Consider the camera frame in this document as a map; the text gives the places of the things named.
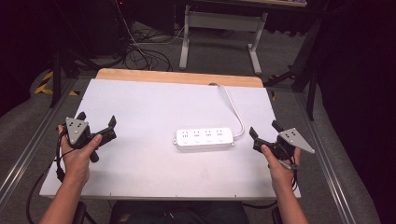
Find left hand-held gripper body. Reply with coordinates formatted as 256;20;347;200
64;117;118;163

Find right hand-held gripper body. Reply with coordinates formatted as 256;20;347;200
252;127;316;163

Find person's left hand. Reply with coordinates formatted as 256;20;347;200
57;124;104;188

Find person's right hand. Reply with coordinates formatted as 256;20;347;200
260;144;302;194

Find black tripod stand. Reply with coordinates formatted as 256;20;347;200
49;46;102;109

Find yellow black floor tape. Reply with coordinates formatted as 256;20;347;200
34;70;80;97

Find white power strip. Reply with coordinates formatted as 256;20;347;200
172;126;236;152

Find black metal stand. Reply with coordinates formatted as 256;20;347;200
263;13;323;122

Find black chair armrest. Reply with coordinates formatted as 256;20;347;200
72;201;89;224

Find person's dark trousers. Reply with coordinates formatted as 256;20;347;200
108;200;250;224

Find wooden desk top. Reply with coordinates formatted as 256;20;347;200
241;0;308;8

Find white power strip cable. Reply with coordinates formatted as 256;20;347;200
207;82;246;140

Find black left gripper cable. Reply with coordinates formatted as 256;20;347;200
25;128;69;224

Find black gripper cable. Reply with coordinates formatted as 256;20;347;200
242;155;299;210
25;128;69;224

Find aluminium rail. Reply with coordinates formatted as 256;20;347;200
0;77;78;204
293;91;357;224

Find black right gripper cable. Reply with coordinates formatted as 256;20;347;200
242;155;299;210

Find black floor cables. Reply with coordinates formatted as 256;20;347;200
122;26;174;73

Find white metal desk frame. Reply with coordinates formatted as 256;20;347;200
178;4;269;76

